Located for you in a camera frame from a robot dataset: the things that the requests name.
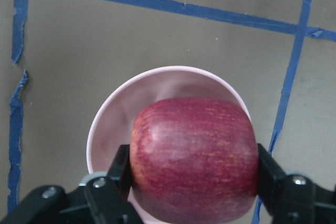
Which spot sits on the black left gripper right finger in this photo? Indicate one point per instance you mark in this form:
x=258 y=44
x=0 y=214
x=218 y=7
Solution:
x=292 y=198

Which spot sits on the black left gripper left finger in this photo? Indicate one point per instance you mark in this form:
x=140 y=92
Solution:
x=107 y=196

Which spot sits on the pink bowl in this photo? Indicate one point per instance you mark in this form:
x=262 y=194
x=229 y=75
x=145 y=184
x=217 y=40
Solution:
x=114 y=121

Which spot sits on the red apple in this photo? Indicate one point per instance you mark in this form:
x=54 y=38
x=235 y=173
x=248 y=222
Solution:
x=194 y=160

